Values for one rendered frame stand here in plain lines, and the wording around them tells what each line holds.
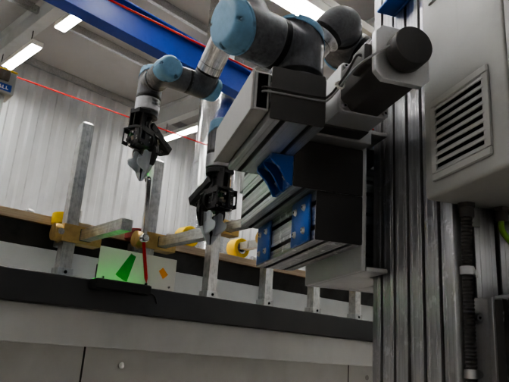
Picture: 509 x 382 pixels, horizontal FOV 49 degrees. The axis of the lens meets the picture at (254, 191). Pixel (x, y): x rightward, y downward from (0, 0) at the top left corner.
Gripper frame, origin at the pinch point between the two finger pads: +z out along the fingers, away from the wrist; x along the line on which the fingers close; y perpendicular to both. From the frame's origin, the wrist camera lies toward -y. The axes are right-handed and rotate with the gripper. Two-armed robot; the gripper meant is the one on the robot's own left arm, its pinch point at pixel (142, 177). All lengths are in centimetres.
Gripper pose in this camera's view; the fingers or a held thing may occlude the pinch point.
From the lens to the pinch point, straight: 168.4
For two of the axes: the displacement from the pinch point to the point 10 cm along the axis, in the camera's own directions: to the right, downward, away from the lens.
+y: -4.9, -2.9, -8.3
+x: 8.7, -0.9, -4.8
